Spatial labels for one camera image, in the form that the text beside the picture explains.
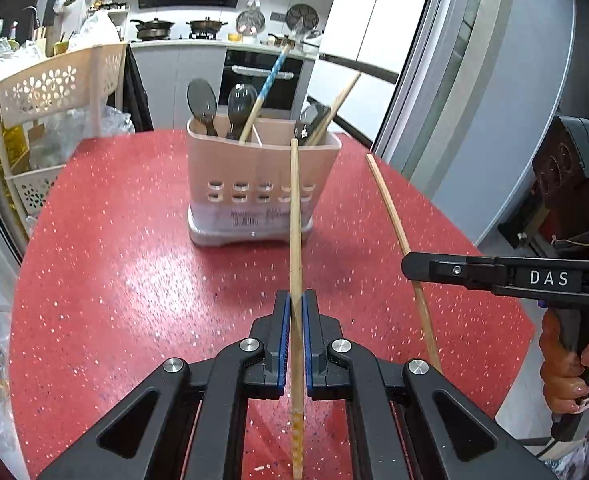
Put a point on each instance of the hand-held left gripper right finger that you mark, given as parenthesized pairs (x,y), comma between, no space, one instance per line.
(308,355)

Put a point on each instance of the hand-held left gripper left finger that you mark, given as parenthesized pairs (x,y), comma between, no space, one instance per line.
(284,350)

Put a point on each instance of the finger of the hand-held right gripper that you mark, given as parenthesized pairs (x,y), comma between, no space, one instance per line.
(474,270)

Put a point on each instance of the wooden chopstick with patterned end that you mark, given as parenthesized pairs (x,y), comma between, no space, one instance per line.
(296,235)

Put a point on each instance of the pink plastic utensil holder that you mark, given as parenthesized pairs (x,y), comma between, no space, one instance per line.
(244,170)

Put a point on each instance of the person's right hand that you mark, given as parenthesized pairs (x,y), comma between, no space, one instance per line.
(556,375)

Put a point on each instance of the white refrigerator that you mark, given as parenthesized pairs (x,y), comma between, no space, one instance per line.
(369,10)

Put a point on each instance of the blue patterned wooden chopstick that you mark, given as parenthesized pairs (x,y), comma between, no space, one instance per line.
(269,82)

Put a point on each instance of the black built-in oven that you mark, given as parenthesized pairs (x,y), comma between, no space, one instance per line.
(244,67)

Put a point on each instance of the grey lower cabinets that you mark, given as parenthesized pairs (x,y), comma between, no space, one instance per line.
(179,80)

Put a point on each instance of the black hanging garment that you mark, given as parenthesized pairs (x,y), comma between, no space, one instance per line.
(137,95)

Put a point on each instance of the small steel pot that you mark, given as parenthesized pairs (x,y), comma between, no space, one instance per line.
(277,40)

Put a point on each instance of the gas stove burner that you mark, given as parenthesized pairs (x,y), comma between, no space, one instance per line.
(205,35)

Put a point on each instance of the round metal steamer rack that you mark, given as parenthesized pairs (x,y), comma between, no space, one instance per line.
(250,22)

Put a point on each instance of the golden cooking pot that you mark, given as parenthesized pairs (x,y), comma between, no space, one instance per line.
(205,25)

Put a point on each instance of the yellow oil bottle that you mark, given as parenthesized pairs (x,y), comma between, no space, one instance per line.
(7,147)

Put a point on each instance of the black wok with lid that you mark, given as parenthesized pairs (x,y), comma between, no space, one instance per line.
(153,29)

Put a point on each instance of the beige plastic storage cart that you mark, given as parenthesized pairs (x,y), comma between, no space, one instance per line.
(44,85)

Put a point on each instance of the white spice rack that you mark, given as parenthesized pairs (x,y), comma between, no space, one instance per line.
(109,10)

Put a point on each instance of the wooden knife block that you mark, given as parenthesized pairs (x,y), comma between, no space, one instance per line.
(40,35)

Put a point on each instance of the kitchen faucet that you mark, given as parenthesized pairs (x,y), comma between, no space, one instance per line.
(32,10)

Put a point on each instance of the grey sliding door frame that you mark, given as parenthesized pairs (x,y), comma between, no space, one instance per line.
(499,85)

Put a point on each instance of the white wall hook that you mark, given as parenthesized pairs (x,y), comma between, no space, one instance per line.
(256,1)

